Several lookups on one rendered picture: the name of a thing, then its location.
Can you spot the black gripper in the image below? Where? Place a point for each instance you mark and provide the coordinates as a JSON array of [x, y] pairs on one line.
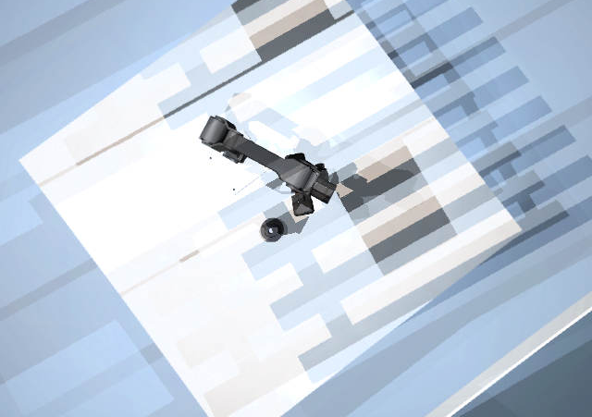
[[301, 204]]

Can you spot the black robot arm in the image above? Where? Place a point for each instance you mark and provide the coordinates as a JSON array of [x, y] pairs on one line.
[[301, 176]]

